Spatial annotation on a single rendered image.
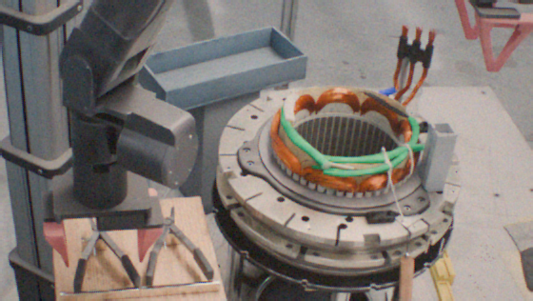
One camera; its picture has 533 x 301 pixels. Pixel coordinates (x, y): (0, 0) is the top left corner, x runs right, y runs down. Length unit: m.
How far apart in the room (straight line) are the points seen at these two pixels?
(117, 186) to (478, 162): 0.98
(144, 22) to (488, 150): 1.12
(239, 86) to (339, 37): 2.31
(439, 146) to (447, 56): 2.61
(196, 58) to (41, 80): 0.27
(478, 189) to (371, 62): 1.90
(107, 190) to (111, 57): 0.16
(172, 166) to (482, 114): 1.15
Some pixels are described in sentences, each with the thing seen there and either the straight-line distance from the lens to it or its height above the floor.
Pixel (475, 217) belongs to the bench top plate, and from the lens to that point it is 1.57.
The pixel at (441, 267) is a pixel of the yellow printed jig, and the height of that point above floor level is 0.81.
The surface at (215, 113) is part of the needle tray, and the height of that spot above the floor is 0.99.
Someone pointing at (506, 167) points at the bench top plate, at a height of 0.78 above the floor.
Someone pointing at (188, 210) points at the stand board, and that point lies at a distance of 1.05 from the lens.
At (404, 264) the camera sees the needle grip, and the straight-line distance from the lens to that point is 1.03.
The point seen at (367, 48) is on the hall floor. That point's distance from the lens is 3.57.
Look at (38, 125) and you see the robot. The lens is 1.33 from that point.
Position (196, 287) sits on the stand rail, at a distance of 0.94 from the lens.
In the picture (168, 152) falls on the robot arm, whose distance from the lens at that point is 0.78.
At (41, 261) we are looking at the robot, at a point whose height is 0.69.
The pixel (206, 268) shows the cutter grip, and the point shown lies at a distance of 0.94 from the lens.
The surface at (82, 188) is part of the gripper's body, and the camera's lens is 0.86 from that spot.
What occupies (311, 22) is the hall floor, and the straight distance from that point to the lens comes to 3.70.
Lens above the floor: 1.76
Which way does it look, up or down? 38 degrees down
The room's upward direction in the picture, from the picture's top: 5 degrees clockwise
